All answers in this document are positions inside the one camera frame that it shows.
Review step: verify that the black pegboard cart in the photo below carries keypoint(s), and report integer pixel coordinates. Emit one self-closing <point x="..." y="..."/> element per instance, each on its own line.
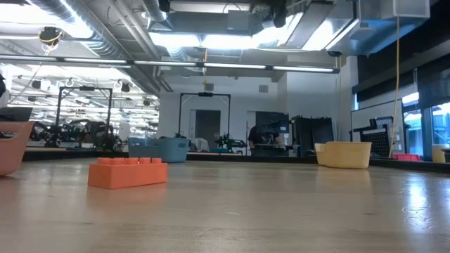
<point x="381" y="142"/>

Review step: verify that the orange plastic bin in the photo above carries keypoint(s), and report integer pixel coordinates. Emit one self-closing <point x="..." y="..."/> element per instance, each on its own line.
<point x="14" y="151"/>

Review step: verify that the black cabinet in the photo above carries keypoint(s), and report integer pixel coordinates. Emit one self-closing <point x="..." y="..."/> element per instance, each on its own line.
<point x="313" y="135"/>

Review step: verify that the square grey vent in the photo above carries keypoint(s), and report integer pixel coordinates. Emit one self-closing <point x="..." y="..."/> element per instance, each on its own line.
<point x="209" y="87"/>
<point x="263" y="88"/>

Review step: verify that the black flat screen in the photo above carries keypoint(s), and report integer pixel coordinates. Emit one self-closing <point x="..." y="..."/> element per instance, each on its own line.
<point x="15" y="114"/>

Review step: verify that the yellow cylinder roll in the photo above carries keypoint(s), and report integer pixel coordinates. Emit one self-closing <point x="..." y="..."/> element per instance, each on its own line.
<point x="437" y="154"/>

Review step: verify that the black robot workstation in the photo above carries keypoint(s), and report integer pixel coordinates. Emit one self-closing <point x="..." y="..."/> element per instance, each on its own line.
<point x="88" y="133"/>

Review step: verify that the light grey chair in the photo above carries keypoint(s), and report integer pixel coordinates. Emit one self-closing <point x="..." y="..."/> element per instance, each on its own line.
<point x="200" y="144"/>

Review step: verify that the whiteboard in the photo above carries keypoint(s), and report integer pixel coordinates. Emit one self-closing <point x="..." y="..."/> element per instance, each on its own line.
<point x="372" y="110"/>

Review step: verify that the orange toy brick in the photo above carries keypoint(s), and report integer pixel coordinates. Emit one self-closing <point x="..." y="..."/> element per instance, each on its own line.
<point x="126" y="175"/>

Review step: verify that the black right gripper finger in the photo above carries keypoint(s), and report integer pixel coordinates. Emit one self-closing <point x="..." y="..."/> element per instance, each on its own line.
<point x="278" y="12"/>

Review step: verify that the black gantry frame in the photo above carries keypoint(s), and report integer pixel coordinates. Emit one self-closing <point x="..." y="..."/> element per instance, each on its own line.
<point x="205" y="94"/>
<point x="84" y="88"/>

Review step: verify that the yellow plastic bin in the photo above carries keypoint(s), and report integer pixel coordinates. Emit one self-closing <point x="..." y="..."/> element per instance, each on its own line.
<point x="342" y="156"/>

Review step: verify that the long white light bar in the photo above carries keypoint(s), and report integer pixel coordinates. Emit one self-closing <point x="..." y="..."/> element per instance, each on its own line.
<point x="232" y="65"/>

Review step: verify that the black screen panel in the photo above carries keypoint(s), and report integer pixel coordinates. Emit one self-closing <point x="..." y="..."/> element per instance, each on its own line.
<point x="272" y="119"/>

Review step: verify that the blue plastic bin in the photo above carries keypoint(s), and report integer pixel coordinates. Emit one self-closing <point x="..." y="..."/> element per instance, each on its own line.
<point x="172" y="151"/>

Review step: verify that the black aluminium table frame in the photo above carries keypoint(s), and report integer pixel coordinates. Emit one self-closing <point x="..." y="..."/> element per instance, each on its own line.
<point x="228" y="159"/>

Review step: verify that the grey metal box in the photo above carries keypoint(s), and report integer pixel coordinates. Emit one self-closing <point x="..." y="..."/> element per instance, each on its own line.
<point x="239" y="20"/>

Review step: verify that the thin black robot arm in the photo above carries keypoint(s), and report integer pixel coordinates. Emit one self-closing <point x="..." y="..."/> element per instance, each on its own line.
<point x="181" y="135"/>

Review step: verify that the person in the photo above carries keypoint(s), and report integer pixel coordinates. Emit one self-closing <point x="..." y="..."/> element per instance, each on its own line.
<point x="256" y="137"/>

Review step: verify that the red plastic bin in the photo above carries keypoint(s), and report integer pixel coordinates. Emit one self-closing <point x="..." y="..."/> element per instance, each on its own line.
<point x="406" y="157"/>

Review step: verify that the rectangular metal air duct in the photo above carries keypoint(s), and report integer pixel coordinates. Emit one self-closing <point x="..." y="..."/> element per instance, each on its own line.
<point x="369" y="38"/>

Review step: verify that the black equipment cart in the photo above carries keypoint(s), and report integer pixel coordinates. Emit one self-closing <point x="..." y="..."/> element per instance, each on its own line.
<point x="281" y="150"/>

